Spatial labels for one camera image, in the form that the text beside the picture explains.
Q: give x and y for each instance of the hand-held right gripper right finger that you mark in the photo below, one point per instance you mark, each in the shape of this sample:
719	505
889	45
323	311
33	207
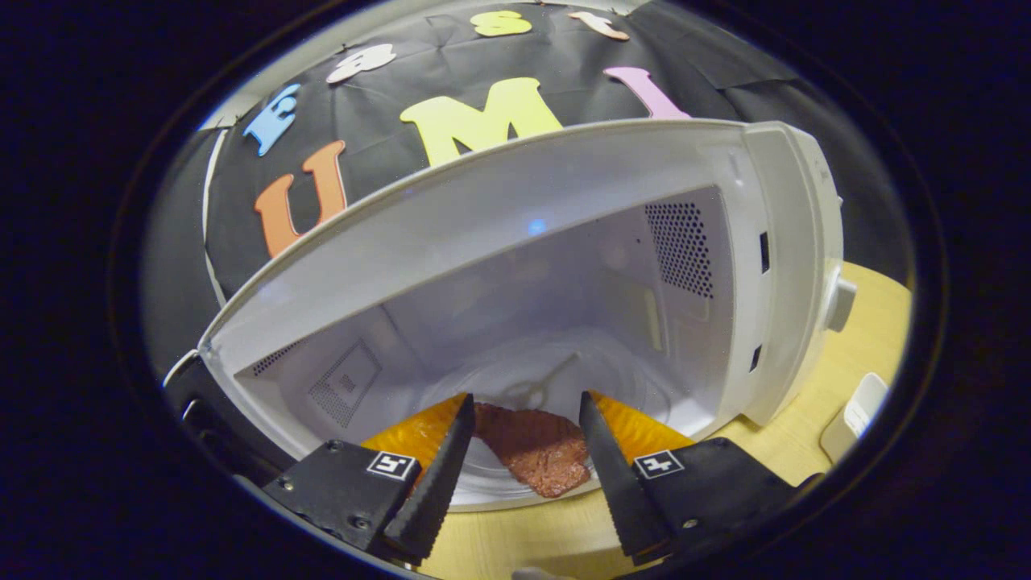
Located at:
620	491

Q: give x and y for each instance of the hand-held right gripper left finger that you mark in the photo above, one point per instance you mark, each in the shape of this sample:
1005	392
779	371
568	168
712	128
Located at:
439	491

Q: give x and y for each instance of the brown meat piece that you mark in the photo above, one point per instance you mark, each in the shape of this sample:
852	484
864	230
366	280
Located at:
540	451

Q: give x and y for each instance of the white microwave oven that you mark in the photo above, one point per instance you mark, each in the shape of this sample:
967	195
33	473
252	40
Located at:
483	209

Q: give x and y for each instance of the glass microwave turntable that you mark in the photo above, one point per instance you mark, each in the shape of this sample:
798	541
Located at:
644	379

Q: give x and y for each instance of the white rectangular dish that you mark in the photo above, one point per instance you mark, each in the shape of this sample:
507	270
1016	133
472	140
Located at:
854	419

